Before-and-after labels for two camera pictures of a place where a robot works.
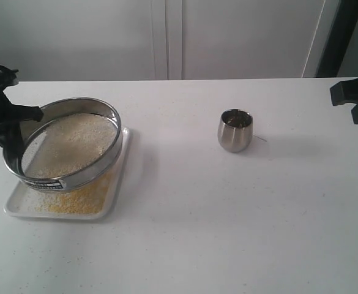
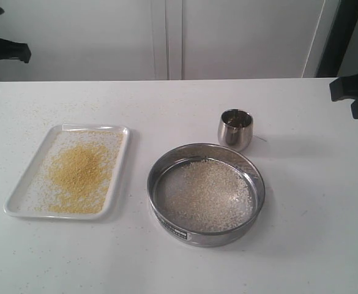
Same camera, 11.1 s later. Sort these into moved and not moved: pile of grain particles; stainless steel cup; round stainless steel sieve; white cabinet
Moved: round stainless steel sieve; pile of grain particles
Not moved: white cabinet; stainless steel cup
